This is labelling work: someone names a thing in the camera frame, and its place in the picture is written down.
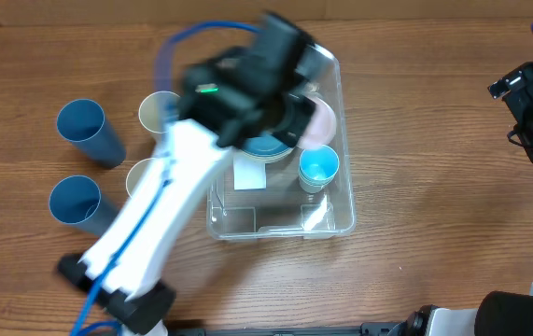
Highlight pink small cup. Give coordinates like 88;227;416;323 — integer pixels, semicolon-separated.
297;95;337;150

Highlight dark blue bowl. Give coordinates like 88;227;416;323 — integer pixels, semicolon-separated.
242;135;292;159

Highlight cream bowl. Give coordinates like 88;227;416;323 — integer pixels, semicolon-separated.
241;150;292;164

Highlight light blue small cup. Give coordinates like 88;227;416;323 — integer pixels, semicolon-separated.
299;146;340;186

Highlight beige tall cup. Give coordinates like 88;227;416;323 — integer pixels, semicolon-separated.
138;91;179;143
125;158;154;197

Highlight dark blue tall cup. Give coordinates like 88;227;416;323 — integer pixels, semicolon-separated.
56;99;126;168
49;175;119;236

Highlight mint green small cup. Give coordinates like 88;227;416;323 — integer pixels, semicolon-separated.
299;176;330;194

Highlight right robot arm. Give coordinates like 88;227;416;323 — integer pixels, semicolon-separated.
389;62;533;336

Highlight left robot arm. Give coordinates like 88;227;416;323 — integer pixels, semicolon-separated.
57;12;334;335

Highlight white label in container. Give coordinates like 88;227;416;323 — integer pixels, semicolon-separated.
233;155;267;190

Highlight clear plastic storage container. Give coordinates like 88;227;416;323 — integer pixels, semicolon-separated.
206;58;356;241

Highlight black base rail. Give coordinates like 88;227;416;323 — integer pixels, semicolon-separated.
168;322;406;336

